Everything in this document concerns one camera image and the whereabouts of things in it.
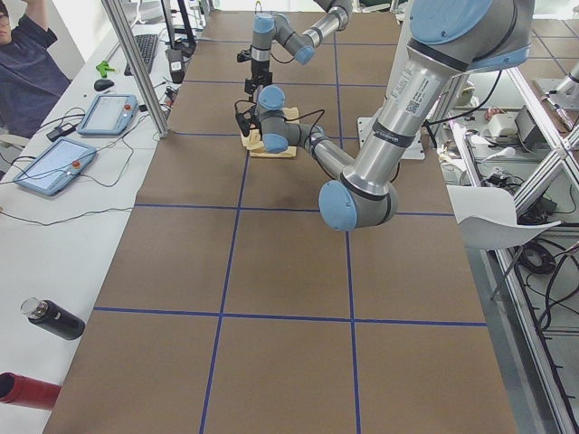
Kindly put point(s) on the seated person navy shirt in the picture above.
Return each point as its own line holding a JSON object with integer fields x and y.
{"x": 31, "y": 81}

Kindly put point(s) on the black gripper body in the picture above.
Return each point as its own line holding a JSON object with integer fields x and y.
{"x": 260, "y": 70}

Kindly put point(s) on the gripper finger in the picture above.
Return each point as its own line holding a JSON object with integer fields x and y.
{"x": 249, "y": 88}

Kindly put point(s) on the cream long-sleeve printed shirt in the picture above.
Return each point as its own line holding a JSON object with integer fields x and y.
{"x": 273, "y": 147}

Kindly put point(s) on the green plastic tool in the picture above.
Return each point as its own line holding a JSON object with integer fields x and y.
{"x": 104, "y": 69}

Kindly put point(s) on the red cylinder bottle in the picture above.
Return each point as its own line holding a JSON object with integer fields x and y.
{"x": 28, "y": 392}

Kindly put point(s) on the black computer mouse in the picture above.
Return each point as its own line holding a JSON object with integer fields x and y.
{"x": 103, "y": 84}

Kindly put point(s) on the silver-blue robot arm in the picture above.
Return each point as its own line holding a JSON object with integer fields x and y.
{"x": 448, "y": 38}
{"x": 269, "y": 28}

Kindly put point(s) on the blue teach pendant near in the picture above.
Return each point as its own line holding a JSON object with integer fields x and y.
{"x": 55, "y": 168}

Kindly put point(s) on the blue teach pendant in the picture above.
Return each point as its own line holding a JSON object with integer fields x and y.
{"x": 55, "y": 168}
{"x": 108, "y": 115}

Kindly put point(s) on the aluminium frame post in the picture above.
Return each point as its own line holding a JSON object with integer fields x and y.
{"x": 129, "y": 46}

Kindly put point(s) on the black water bottle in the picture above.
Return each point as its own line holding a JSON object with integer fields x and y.
{"x": 52, "y": 318}

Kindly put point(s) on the blue teach pendant far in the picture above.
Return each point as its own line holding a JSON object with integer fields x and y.
{"x": 108, "y": 115}

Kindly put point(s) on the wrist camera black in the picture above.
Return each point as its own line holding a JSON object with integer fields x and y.
{"x": 243, "y": 56}
{"x": 245, "y": 116}

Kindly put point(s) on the black keyboard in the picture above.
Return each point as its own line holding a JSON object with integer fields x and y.
{"x": 147, "y": 44}

